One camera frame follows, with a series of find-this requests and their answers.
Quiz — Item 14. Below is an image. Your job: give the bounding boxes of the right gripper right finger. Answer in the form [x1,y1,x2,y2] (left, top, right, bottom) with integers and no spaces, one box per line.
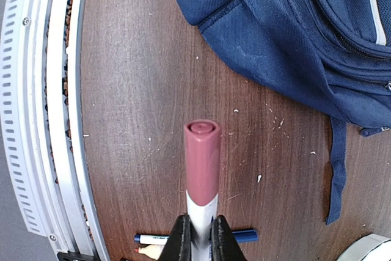
[211,215,247,261]

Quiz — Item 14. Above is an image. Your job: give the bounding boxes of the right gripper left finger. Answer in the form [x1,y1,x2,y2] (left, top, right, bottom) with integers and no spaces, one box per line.
[158,214,191,261]

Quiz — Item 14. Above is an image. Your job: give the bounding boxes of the blue capped white marker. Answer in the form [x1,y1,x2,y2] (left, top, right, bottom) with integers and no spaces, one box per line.
[133,229,259,244]

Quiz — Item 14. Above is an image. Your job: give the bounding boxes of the pink and yellow highlighter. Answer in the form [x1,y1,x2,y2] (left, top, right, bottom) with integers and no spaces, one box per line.
[134,244,164,260]

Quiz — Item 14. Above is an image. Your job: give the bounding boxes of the brown capped white marker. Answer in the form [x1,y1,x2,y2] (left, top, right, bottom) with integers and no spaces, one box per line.
[184,120,222,260]

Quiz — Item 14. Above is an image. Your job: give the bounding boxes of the navy blue student backpack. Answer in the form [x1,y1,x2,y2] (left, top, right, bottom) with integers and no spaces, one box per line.
[176,0,390,224]

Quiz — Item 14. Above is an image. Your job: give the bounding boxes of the white scalloped ceramic bowl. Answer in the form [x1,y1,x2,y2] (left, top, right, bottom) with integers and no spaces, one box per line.
[337,233,391,261]

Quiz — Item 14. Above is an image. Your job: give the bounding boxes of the front aluminium rail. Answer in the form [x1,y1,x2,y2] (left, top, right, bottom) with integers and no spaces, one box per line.
[1,0,109,260]

